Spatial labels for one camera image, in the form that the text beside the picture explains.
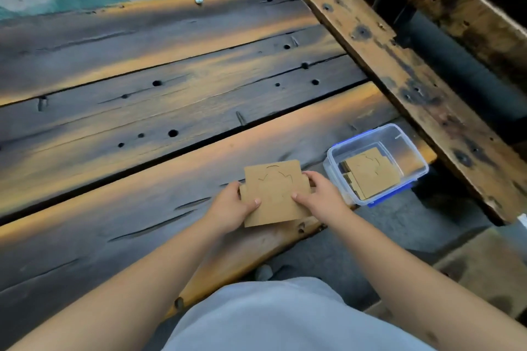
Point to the person's right hand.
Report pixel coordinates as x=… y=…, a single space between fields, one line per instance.
x=325 y=198

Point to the person's left hand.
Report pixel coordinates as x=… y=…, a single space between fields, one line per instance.
x=225 y=211

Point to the person's left thumb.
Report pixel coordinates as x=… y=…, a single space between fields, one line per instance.
x=250 y=203

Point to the person's right thumb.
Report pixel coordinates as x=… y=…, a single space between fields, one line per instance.
x=302 y=197

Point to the brown cardboard box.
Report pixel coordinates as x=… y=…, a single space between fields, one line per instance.
x=274 y=192

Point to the person's left forearm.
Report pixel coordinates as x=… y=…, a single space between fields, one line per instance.
x=119 y=285

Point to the person's right forearm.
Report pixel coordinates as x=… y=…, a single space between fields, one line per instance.
x=416 y=276

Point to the stack of cardboard blanks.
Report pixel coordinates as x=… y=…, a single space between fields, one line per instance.
x=368 y=174

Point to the person's foot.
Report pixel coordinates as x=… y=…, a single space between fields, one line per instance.
x=267 y=271

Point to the clear plastic container blue rim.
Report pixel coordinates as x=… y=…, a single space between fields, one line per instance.
x=374 y=163

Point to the person's grey shirt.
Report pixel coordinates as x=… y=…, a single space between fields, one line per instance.
x=288 y=318

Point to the rustic wooden bench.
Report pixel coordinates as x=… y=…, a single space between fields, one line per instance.
x=416 y=75

